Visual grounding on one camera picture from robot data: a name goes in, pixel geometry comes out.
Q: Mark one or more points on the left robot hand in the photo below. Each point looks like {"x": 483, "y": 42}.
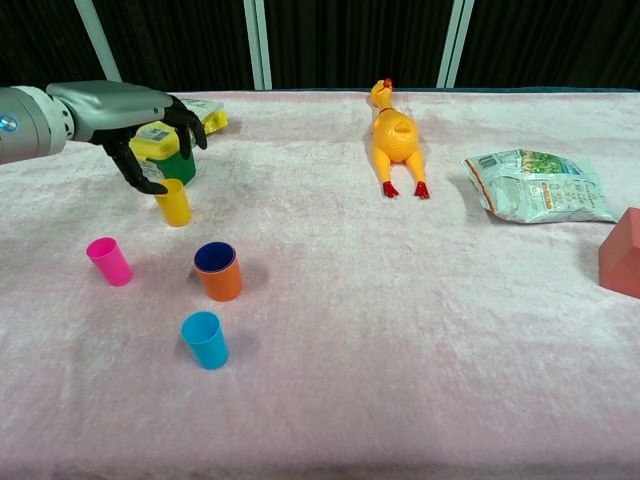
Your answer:
{"x": 110, "y": 107}

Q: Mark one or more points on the yellow plastic cup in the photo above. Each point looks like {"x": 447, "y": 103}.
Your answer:
{"x": 176, "y": 207}

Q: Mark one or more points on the pink plastic cup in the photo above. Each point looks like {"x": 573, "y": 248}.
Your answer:
{"x": 111, "y": 262}

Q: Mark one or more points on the dark blue plastic cup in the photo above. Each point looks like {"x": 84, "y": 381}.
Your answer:
{"x": 215, "y": 257}

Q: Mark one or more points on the light blue plastic cup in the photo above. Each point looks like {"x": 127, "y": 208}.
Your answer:
{"x": 206, "y": 345}

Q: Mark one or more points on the yellow lid green container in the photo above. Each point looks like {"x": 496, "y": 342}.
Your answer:
{"x": 160, "y": 145}

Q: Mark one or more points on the white blue yellow package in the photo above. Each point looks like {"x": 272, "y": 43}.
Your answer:
{"x": 212, "y": 117}

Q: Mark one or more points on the orange plastic cup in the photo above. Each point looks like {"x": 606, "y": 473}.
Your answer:
{"x": 222, "y": 287}

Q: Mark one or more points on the black curtain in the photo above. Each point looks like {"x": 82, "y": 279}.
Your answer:
{"x": 350, "y": 40}

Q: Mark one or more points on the yellow rubber chicken toy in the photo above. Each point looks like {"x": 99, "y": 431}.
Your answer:
{"x": 397, "y": 140}

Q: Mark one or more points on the pink plush table cloth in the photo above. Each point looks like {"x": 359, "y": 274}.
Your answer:
{"x": 375, "y": 350}

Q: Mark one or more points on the white green snack bag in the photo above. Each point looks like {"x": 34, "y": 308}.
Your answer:
{"x": 540, "y": 187}

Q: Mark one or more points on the salmon pink cube block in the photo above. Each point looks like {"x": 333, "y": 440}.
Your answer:
{"x": 622, "y": 255}

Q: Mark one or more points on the white frame post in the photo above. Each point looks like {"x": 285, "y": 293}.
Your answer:
{"x": 259, "y": 45}
{"x": 100, "y": 45}
{"x": 454, "y": 45}

